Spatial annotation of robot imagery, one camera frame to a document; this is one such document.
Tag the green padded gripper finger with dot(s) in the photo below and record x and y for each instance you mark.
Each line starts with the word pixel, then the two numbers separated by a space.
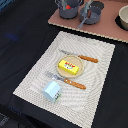
pixel 86 7
pixel 64 3

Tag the brown toy sausage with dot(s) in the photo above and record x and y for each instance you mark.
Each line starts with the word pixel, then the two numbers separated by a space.
pixel 89 14

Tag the grey cooking pot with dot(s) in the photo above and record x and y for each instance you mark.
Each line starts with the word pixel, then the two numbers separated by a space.
pixel 69 13

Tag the yellow butter box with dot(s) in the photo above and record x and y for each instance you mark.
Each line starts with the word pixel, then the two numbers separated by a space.
pixel 68 67

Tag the light blue cup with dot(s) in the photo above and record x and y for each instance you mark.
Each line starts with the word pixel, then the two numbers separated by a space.
pixel 52 91

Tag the black stove burner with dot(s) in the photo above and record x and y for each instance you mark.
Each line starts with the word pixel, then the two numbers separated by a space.
pixel 98 4

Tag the grey frying pan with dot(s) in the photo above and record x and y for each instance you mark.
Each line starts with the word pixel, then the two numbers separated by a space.
pixel 94 18

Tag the pink toy stove board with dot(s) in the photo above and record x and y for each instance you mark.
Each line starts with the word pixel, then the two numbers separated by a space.
pixel 106 27

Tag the beige bowl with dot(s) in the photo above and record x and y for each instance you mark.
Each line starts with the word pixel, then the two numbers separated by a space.
pixel 123 14

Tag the round tan plate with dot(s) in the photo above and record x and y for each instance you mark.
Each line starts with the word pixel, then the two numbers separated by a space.
pixel 74 60

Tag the beige woven placemat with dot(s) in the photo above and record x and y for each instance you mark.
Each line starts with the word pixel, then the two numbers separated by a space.
pixel 75 105

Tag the knife with orange handle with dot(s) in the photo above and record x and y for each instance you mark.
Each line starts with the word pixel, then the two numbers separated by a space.
pixel 80 56

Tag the fork with orange handle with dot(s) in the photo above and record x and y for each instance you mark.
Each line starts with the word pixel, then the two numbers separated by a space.
pixel 56 77

